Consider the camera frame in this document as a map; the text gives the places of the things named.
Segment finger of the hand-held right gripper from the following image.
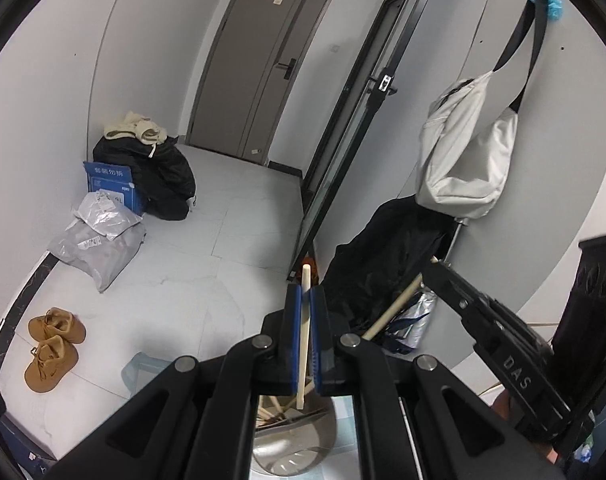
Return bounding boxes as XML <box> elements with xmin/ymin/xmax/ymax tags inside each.
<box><xmin>484</xmin><ymin>299</ymin><xmax>554</xmax><ymax>362</ymax></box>
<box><xmin>420</xmin><ymin>259</ymin><xmax>574</xmax><ymax>432</ymax></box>

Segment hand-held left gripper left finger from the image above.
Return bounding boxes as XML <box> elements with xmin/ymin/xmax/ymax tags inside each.
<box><xmin>48</xmin><ymin>284</ymin><xmax>302</xmax><ymax>480</ymax></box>

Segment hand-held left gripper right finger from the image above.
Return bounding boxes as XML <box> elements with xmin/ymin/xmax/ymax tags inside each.
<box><xmin>311</xmin><ymin>286</ymin><xmax>566</xmax><ymax>480</ymax></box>

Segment long bamboo chopstick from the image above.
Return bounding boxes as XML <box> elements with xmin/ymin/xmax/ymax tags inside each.
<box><xmin>363</xmin><ymin>256</ymin><xmax>440</xmax><ymax>342</ymax></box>
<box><xmin>295</xmin><ymin>262</ymin><xmax>314</xmax><ymax>402</ymax></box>

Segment bunch of bamboo chopsticks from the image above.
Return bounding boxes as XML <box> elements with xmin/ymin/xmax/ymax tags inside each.
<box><xmin>257</xmin><ymin>394</ymin><xmax>334</xmax><ymax>428</ymax></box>

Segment white grey utensil holder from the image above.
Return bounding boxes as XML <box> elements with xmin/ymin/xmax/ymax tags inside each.
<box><xmin>250</xmin><ymin>395</ymin><xmax>364</xmax><ymax>478</ymax></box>

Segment white shoulder bag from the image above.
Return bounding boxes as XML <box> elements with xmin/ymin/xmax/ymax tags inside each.
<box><xmin>414</xmin><ymin>0</ymin><xmax>548</xmax><ymax>220</ymax></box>

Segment person's right hand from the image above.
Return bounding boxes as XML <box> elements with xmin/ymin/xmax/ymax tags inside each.
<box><xmin>490</xmin><ymin>389</ymin><xmax>522</xmax><ymax>424</ymax></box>

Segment silver folding umbrella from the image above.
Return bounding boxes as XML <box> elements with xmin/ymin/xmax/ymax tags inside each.
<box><xmin>383</xmin><ymin>220</ymin><xmax>471</xmax><ymax>356</ymax></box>

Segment teal checked tablecloth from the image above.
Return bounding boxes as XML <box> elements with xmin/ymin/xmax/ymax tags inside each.
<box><xmin>122</xmin><ymin>352</ymin><xmax>364</xmax><ymax>480</ymax></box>

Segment black framed glass door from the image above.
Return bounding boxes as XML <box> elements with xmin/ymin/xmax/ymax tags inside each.
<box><xmin>287</xmin><ymin>0</ymin><xmax>446</xmax><ymax>281</ymax></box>

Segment black duffel bag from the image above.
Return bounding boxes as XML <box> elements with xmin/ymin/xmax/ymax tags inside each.
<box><xmin>93</xmin><ymin>132</ymin><xmax>198</xmax><ymax>222</ymax></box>

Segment grey plastic parcel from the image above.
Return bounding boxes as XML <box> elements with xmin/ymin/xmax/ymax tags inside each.
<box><xmin>48</xmin><ymin>220</ymin><xmax>148</xmax><ymax>293</ymax></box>

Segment white plastic parcel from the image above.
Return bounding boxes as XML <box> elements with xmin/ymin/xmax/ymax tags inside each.
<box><xmin>74</xmin><ymin>191</ymin><xmax>144</xmax><ymax>240</ymax></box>

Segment brown suede shoe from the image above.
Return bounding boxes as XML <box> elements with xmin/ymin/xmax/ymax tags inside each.
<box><xmin>28</xmin><ymin>307</ymin><xmax>87</xmax><ymax>345</ymax></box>
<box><xmin>24</xmin><ymin>335</ymin><xmax>80</xmax><ymax>393</ymax></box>

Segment blue cardboard box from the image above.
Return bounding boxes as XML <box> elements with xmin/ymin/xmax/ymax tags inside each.
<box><xmin>83</xmin><ymin>160</ymin><xmax>146</xmax><ymax>213</ymax></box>

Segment grey brown door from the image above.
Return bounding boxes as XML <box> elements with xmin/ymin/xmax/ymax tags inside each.
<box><xmin>183</xmin><ymin>0</ymin><xmax>341</xmax><ymax>166</ymax></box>

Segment beige knitted cloth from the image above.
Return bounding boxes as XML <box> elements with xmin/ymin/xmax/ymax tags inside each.
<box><xmin>103</xmin><ymin>111</ymin><xmax>168</xmax><ymax>146</ymax></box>

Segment navy shoe box with bag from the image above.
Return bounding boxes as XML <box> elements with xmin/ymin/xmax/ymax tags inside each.
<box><xmin>0</xmin><ymin>412</ymin><xmax>58</xmax><ymax>478</ymax></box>

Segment blue plastic shoe covers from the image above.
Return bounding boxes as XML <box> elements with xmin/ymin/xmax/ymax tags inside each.
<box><xmin>527</xmin><ymin>0</ymin><xmax>564</xmax><ymax>22</ymax></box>

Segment black backpack by wall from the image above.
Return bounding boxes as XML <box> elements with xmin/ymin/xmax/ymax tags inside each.
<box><xmin>323</xmin><ymin>195</ymin><xmax>458</xmax><ymax>356</ymax></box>

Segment black glass door handle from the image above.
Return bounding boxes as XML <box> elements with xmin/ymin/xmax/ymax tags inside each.
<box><xmin>368</xmin><ymin>72</ymin><xmax>398</xmax><ymax>95</ymax></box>

